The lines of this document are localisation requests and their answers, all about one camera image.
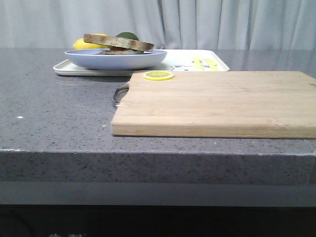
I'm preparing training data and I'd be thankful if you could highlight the yellow plastic knife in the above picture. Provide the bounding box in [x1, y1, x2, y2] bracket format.
[205, 58, 219, 71]

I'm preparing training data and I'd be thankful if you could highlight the light blue round plate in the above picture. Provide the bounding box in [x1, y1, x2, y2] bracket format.
[64, 49, 167, 71]

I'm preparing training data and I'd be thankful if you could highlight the metal cutting board handle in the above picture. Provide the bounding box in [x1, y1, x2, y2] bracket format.
[112, 82, 129, 107]

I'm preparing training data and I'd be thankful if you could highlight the green lime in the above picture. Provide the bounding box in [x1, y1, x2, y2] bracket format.
[116, 32, 139, 40]

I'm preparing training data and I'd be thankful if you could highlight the front yellow lemon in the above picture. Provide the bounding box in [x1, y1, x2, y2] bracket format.
[73, 38, 110, 50]

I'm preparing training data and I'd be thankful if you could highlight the bread slice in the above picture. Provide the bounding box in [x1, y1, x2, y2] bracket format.
[97, 47, 144, 55]
[83, 34, 154, 52]

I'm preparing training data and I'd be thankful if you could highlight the cream bear tray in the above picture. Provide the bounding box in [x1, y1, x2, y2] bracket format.
[53, 49, 230, 77]

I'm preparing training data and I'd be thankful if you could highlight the lemon slice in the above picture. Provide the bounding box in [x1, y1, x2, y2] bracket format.
[143, 71, 174, 81]

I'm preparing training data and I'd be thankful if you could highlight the yellow plastic fork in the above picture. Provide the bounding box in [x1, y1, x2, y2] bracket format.
[192, 56, 204, 72]

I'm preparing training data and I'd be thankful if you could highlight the wooden cutting board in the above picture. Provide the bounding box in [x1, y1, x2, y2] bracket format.
[111, 71, 316, 139]

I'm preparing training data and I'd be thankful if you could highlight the grey white curtain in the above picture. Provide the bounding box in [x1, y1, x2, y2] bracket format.
[0, 0, 316, 50]

